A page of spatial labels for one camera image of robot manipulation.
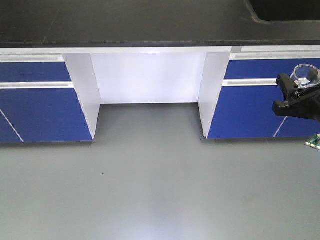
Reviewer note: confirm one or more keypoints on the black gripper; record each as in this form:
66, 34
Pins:
298, 102

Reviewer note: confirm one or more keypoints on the small clear glass beaker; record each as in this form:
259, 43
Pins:
300, 76

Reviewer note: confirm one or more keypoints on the green circuit board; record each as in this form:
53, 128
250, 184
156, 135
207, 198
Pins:
313, 142

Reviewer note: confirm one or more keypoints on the black lab sink basin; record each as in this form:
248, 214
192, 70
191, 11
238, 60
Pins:
273, 11

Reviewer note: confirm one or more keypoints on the blue cabinet left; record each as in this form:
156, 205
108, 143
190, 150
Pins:
47, 96

